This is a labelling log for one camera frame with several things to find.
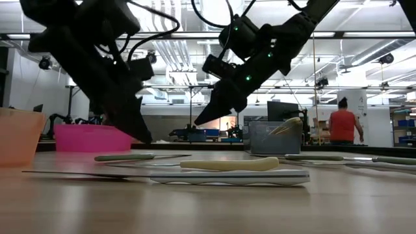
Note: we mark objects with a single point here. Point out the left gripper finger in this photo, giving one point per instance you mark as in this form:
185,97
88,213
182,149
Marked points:
133,125

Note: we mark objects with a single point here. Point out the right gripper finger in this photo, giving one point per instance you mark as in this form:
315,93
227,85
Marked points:
224,104

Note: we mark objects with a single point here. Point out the orange translucent plastic bin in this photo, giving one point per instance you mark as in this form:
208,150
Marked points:
19,136

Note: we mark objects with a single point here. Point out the black background robot arm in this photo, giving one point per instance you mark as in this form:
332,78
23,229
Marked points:
51,128

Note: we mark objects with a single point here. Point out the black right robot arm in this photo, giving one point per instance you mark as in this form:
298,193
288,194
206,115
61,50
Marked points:
302,22

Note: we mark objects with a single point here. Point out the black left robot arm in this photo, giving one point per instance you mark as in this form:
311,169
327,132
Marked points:
52,19

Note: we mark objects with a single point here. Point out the blue storage bin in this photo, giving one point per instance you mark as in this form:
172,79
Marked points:
211,132

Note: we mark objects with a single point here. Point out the black computer monitor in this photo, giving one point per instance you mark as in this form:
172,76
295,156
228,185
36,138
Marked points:
39,108
279,110

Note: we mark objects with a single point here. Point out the reddish pink plastic bin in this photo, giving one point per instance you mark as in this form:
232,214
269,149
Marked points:
81,139

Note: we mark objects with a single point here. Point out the black ceiling spotlight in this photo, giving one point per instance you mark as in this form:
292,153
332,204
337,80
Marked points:
386,58
45,64
152,54
322,82

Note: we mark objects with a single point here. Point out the grey translucent plastic bin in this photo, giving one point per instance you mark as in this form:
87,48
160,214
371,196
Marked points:
276,144

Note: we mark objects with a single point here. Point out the blue-patterned fork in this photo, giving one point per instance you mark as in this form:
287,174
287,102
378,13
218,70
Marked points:
227,178

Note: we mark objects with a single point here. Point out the cardboard box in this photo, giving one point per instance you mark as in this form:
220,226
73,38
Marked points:
323,125

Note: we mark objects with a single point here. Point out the wooden background table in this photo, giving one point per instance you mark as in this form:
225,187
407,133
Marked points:
323,138

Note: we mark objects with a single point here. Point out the person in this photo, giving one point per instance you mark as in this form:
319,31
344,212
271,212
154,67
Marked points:
344,126

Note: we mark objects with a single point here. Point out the white square pillar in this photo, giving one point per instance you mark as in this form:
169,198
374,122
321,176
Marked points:
357,97

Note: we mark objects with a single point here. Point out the blue-patterned knife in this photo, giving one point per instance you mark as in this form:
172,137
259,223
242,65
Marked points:
380,167

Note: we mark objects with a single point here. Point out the storage shelf with blue bins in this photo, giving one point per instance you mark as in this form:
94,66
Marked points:
406,123

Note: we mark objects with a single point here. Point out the black metal rig frame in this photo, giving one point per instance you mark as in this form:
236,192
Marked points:
70,104

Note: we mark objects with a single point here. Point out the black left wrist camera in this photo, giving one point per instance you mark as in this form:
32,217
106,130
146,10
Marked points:
141,69

